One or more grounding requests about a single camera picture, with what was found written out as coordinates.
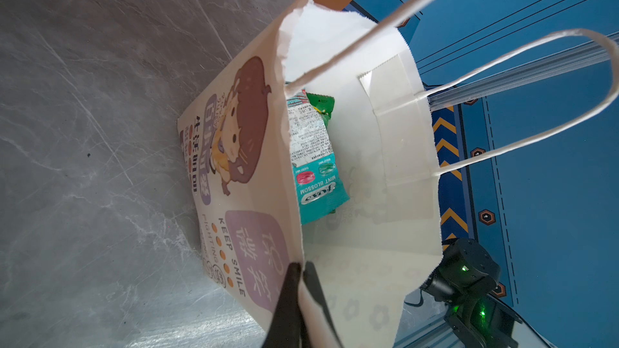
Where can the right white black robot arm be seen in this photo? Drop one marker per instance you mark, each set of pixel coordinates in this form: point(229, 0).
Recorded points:
point(467, 281)

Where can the green yellow Fox's candy bag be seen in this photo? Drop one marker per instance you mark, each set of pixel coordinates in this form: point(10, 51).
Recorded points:
point(323, 104)

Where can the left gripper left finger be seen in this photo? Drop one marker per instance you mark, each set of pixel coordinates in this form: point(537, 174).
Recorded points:
point(285, 328)

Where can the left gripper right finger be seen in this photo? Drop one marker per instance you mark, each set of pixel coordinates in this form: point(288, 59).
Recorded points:
point(319, 330)

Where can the teal snack bag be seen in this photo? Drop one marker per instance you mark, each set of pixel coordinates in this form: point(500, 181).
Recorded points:
point(319, 188)

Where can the white patterned paper bag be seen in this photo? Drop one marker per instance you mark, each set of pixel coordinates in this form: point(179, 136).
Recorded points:
point(374, 249)

